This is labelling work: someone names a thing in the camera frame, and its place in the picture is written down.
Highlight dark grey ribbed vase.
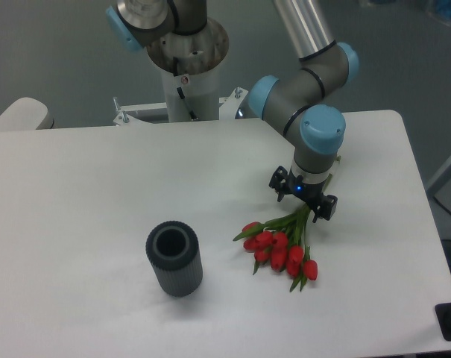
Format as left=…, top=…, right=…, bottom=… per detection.
left=145, top=221, right=203, bottom=298

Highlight red tulip bouquet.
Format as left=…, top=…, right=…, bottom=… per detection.
left=233, top=204, right=318, bottom=292

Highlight white pedestal base frame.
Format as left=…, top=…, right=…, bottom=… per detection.
left=113, top=87, right=248, bottom=126

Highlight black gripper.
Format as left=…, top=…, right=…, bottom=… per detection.
left=268, top=166, right=338, bottom=223

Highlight beige chair armrest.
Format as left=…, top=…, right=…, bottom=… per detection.
left=0, top=97, right=54, bottom=133

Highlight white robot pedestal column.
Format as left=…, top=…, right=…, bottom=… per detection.
left=146, top=18, right=229, bottom=122

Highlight white furniture leg right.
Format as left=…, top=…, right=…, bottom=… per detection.
left=426, top=155, right=451, bottom=197

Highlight black pedestal cable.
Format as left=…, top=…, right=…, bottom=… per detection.
left=176, top=87, right=199, bottom=122

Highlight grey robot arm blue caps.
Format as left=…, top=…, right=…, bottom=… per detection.
left=106, top=1, right=359, bottom=220

